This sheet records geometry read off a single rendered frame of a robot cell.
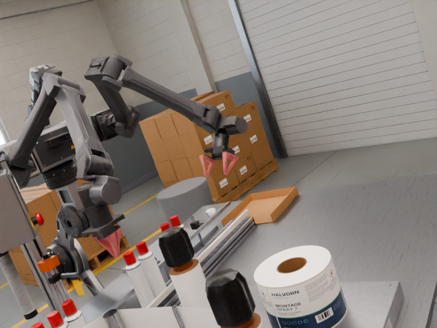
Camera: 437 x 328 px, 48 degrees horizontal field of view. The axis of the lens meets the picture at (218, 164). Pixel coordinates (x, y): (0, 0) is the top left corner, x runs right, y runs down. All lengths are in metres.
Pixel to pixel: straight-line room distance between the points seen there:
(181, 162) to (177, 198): 1.46
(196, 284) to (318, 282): 0.34
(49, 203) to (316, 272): 3.93
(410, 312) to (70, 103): 1.07
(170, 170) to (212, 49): 2.02
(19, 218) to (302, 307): 0.75
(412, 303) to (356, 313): 0.16
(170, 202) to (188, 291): 2.72
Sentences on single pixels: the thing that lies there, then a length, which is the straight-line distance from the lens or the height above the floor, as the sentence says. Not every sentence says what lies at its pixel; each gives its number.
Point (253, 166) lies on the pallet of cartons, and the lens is 5.75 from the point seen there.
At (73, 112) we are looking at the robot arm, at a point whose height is 1.56.
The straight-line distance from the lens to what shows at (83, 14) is 8.27.
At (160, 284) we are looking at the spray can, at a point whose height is 0.93.
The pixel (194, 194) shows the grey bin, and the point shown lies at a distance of 4.04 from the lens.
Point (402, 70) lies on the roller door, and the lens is 5.53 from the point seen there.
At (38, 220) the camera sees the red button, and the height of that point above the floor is 1.33.
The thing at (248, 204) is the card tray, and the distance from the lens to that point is 2.46.
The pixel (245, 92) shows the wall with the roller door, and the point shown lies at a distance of 6.69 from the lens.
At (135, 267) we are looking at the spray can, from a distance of 1.62.
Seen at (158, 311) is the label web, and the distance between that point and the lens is 1.25.
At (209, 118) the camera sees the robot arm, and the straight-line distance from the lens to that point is 1.78.
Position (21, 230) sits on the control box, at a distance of 1.41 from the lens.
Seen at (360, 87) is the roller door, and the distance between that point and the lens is 5.76.
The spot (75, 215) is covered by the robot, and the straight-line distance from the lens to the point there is 2.08.
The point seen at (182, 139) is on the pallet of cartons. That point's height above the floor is 0.84.
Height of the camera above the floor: 1.58
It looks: 12 degrees down
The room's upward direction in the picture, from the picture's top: 20 degrees counter-clockwise
